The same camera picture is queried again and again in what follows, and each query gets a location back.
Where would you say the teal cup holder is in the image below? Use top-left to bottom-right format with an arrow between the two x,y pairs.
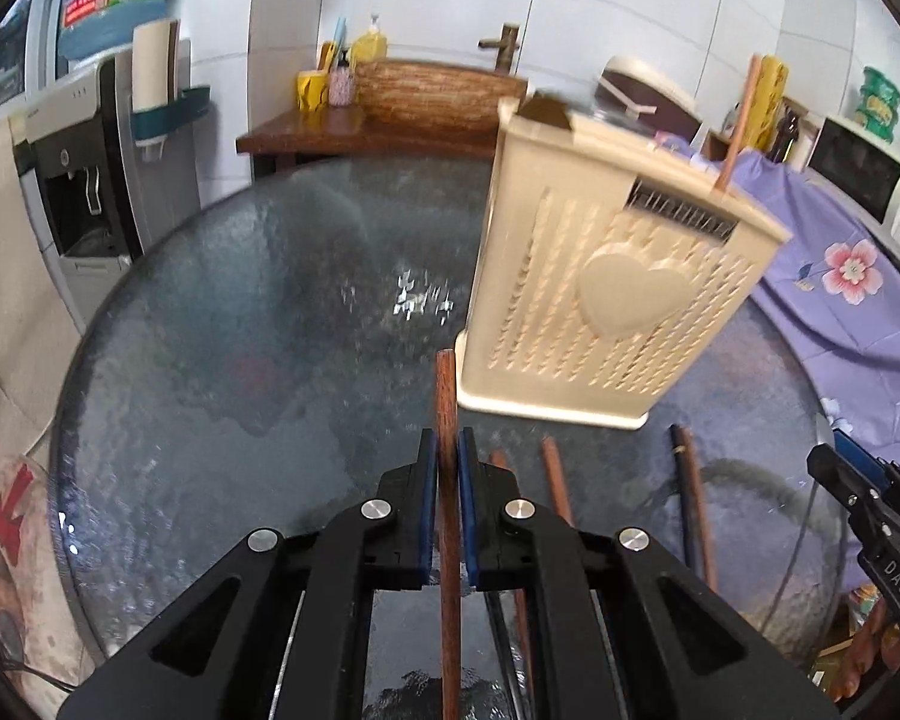
133,86 -> 212,147

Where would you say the white microwave oven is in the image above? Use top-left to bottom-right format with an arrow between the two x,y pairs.
805,114 -> 900,256

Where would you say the black chopstick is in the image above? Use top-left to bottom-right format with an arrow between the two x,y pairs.
670,424 -> 702,571

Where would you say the yellow patterned roll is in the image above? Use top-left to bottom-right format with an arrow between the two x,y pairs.
750,54 -> 790,155

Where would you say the beige cloth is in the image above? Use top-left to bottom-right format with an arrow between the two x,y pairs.
0,116 -> 83,481

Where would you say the yellow cup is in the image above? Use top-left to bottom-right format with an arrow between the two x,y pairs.
296,70 -> 331,113

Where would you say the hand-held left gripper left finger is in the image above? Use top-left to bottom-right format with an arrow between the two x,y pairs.
56,427 -> 440,720

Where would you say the open wooden box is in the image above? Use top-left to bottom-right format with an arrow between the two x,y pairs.
703,97 -> 811,166

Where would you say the bronze faucet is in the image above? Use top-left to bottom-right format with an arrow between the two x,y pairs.
478,22 -> 524,76

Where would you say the brown and white rice cooker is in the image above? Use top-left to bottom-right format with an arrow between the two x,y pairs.
595,55 -> 706,143

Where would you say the purple floral cloth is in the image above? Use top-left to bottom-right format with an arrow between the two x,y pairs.
656,131 -> 900,428

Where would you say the blue water bottle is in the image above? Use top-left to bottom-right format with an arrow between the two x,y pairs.
58,0 -> 177,61

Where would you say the stack of paper cups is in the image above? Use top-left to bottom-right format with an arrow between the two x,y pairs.
131,19 -> 181,113

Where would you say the water dispenser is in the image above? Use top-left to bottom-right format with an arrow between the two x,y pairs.
16,58 -> 201,316

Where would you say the beige plastic utensil holder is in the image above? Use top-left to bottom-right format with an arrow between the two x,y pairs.
454,94 -> 792,432

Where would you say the wooden counter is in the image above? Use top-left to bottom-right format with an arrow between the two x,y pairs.
236,105 -> 530,175

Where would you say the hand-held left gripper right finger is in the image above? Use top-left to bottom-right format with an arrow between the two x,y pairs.
457,427 -> 845,720

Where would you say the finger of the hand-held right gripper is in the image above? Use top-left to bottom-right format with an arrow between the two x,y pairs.
808,429 -> 890,535

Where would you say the red printed bag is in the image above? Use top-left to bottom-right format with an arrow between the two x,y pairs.
0,454 -> 102,698

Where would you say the dark glass bottle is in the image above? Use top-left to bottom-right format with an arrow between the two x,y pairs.
771,106 -> 802,164

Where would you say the woven wash basin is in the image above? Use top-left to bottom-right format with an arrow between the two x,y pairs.
352,60 -> 530,140

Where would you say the yellow soap bottle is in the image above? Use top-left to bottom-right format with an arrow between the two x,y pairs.
349,13 -> 389,65

